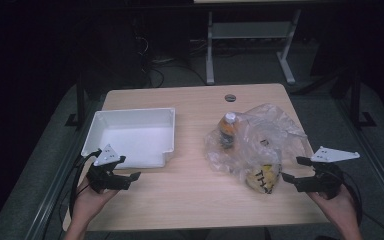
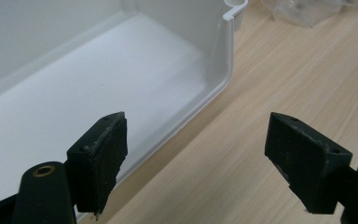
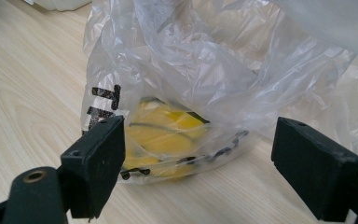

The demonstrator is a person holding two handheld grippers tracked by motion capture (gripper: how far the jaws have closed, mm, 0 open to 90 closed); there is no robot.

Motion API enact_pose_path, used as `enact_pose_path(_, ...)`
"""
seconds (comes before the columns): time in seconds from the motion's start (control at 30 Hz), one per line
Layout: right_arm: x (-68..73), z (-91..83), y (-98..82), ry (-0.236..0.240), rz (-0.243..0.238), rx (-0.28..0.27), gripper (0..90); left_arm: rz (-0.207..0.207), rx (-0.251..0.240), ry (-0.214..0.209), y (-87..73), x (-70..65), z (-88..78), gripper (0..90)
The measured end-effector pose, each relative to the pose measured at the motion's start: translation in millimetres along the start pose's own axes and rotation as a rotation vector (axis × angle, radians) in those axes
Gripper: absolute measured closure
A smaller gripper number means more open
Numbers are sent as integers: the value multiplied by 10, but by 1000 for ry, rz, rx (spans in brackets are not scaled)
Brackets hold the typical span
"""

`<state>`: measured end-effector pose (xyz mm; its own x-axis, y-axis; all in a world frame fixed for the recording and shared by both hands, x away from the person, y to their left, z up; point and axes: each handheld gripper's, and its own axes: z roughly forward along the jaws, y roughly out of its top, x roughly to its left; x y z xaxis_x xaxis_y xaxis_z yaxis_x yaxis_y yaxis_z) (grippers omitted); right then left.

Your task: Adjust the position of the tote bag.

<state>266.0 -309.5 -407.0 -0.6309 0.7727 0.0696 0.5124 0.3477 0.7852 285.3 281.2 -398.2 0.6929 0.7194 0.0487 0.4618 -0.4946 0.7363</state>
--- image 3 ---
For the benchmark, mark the clear plastic bag black print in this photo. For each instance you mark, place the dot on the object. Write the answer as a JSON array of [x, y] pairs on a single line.
[[183, 62]]

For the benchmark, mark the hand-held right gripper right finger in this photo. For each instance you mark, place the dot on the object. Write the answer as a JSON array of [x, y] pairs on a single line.
[[317, 174]]

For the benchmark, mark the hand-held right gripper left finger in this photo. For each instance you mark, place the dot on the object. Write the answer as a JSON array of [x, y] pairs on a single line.
[[93, 168]]

